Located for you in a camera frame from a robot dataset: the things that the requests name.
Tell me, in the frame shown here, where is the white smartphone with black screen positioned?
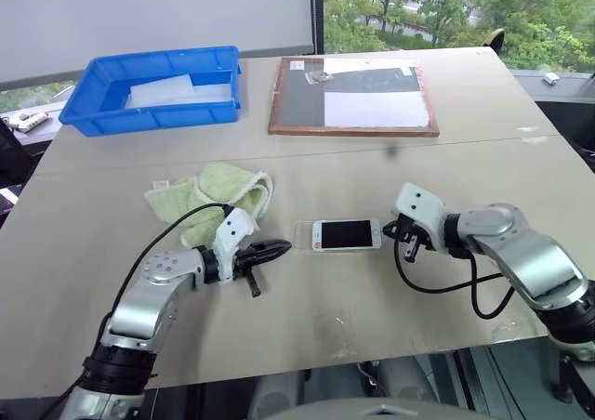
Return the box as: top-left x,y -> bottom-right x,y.
311,218 -> 384,253

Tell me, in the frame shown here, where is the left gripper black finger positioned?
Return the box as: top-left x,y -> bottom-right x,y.
245,267 -> 263,299
252,239 -> 293,268

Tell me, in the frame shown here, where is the white power strip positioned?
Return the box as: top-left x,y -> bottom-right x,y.
8,110 -> 52,132

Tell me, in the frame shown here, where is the white foam sheet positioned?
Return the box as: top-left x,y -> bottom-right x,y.
127,72 -> 232,111

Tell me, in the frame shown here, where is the blue plastic bin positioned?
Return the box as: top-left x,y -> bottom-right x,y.
58,45 -> 245,138

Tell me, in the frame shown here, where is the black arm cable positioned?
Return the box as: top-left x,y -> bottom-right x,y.
99,202 -> 236,329
393,233 -> 516,321

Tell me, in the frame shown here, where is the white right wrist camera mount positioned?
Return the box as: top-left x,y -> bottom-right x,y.
394,181 -> 449,255

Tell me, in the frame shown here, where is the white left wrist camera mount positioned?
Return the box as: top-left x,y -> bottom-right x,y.
214,207 -> 260,284

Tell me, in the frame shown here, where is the wooden framed black board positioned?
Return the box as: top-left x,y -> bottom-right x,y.
267,56 -> 441,138

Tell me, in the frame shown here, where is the grey robot torso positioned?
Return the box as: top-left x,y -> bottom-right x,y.
272,395 -> 471,420

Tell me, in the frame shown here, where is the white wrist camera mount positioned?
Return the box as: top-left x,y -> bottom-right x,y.
214,207 -> 260,284
394,181 -> 449,255

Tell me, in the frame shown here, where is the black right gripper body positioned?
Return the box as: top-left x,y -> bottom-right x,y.
391,212 -> 436,253

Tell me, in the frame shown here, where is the white paper sheet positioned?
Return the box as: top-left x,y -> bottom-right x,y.
323,90 -> 431,129

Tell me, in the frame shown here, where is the black office chair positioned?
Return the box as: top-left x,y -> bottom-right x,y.
0,116 -> 34,190

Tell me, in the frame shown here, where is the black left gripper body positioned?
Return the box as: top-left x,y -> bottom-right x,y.
231,247 -> 259,280

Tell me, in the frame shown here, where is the white paper strip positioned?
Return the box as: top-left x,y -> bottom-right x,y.
323,57 -> 417,75

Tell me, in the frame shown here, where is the dark chair backrest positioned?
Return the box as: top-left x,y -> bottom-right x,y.
482,27 -> 507,53

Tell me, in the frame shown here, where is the green terry towel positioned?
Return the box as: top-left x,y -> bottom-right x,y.
143,162 -> 275,250

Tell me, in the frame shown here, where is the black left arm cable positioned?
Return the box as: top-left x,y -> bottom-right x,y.
99,202 -> 236,329

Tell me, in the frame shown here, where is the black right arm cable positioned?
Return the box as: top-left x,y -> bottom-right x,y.
393,233 -> 516,321

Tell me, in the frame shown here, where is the clear phone case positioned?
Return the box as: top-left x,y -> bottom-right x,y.
291,218 -> 388,256

